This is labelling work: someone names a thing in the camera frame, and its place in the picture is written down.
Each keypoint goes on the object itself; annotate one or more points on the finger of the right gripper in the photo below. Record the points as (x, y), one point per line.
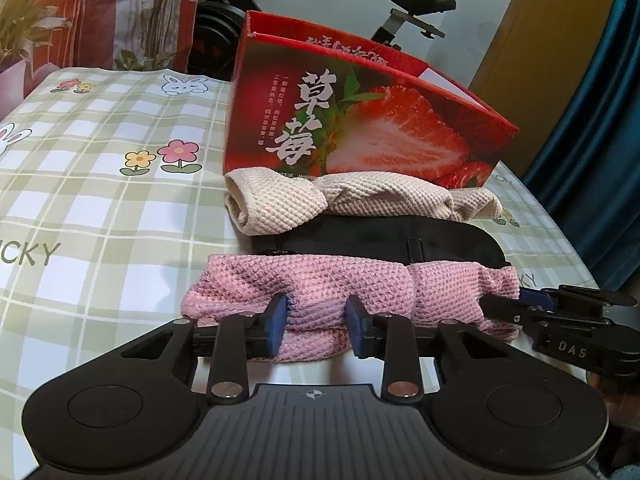
(514, 311)
(536, 298)

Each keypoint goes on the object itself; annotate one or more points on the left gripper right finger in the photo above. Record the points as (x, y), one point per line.
(391, 339)

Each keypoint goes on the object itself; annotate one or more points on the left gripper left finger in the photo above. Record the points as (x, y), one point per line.
(238, 338)

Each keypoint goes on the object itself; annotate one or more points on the person's right hand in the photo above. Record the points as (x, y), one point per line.
(619, 452)

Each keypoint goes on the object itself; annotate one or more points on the blue curtain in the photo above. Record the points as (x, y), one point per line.
(586, 176)

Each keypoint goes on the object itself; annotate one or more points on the beige knitted cloth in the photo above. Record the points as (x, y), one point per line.
(260, 201)

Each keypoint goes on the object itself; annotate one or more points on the green plaid tablecloth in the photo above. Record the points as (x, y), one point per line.
(112, 199)

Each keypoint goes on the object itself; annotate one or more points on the red strawberry cardboard box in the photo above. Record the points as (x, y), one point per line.
(309, 100)

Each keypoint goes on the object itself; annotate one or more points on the wooden door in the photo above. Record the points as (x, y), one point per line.
(533, 66)

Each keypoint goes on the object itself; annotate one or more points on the red printed fabric backdrop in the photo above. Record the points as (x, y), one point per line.
(41, 36)

